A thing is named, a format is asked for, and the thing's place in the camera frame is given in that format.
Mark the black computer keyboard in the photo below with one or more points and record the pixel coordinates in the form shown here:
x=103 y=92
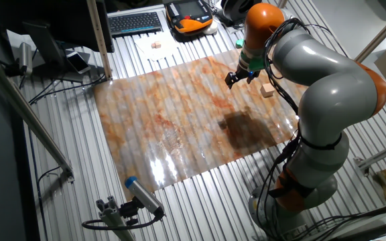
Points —
x=134 y=23

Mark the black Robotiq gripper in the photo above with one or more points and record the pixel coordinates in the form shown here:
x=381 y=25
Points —
x=245 y=73

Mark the light wooden block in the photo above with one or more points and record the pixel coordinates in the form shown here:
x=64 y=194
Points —
x=267 y=90

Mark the beige upright post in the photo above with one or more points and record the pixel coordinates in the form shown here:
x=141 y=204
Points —
x=100 y=40

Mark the black filament spool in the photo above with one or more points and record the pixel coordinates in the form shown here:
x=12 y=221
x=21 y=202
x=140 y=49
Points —
x=235 y=10

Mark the aluminium frame post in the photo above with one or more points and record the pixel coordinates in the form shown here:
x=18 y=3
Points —
x=380 y=33

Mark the orange marble pattern mat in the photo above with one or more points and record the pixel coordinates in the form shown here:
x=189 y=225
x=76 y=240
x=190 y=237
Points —
x=179 y=117

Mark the silver camera with blue cap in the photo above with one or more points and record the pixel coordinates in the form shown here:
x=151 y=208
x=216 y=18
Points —
x=142 y=195

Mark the plain silver cylindrical camera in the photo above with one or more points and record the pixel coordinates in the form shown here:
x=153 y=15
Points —
x=25 y=57

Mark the white smartphone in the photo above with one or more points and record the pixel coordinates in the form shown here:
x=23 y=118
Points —
x=78 y=62

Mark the black computer monitor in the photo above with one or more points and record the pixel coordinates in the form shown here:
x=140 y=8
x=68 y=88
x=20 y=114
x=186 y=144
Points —
x=62 y=20

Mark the black monitor stand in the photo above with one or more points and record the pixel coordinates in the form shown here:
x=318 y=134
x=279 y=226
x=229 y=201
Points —
x=44 y=43

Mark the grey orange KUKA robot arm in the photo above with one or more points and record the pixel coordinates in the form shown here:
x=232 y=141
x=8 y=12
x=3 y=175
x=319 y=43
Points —
x=330 y=83

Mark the dark metal bar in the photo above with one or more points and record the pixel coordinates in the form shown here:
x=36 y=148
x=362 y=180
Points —
x=370 y=232

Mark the grey spool base plate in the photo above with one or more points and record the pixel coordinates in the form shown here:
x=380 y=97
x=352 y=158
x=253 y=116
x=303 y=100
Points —
x=236 y=30

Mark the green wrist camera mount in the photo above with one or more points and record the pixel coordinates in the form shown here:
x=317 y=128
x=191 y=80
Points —
x=256 y=64

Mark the black camera ball mount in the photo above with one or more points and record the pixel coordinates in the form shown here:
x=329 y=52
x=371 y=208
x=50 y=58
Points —
x=129 y=211

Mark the small wooden cube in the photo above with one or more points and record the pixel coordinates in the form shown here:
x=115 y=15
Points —
x=158 y=45
x=153 y=45

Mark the aluminium frame bar with bracket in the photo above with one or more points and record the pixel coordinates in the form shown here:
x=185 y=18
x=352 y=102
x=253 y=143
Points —
x=384 y=154

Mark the short aluminium profile mount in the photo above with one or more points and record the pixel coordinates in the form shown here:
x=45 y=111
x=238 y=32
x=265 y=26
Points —
x=112 y=217

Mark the aluminium upright post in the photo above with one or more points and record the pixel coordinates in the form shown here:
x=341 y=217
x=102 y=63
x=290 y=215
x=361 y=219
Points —
x=282 y=3

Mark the long slanted aluminium bar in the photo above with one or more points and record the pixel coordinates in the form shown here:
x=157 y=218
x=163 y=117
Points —
x=29 y=114

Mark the white paper sheet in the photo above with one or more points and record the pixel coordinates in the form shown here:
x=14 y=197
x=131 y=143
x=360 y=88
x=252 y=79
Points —
x=159 y=53

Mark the orange black teach pendant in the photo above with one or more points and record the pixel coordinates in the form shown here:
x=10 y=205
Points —
x=188 y=20

